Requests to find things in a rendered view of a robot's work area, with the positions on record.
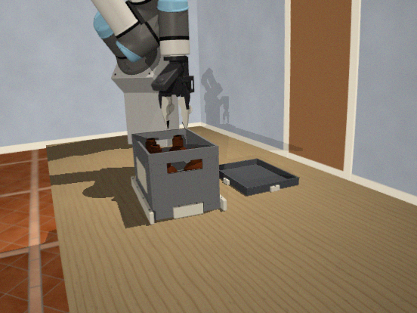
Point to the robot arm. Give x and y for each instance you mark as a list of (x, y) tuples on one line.
[(136, 40)]

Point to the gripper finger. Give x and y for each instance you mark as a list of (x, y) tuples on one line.
[(186, 109), (166, 105)]

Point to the grey plastic crate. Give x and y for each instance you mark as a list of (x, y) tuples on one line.
[(178, 188)]

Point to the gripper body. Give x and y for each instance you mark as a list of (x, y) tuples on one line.
[(183, 79)]

